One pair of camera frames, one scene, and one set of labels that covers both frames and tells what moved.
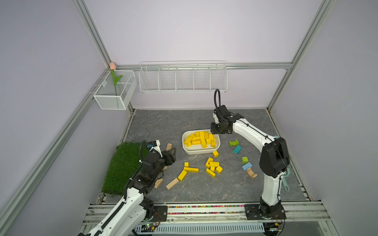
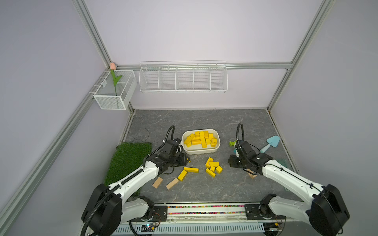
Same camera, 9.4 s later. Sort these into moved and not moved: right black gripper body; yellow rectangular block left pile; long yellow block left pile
Moved: right black gripper body
Not moved: long yellow block left pile; yellow rectangular block left pile
